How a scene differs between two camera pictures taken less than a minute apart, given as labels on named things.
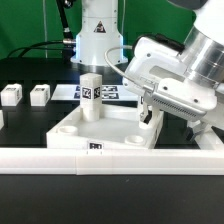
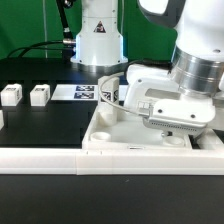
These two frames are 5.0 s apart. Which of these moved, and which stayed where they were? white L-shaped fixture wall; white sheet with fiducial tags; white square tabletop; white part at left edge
Moved: white square tabletop
Stayed: white L-shaped fixture wall; white sheet with fiducial tags; white part at left edge
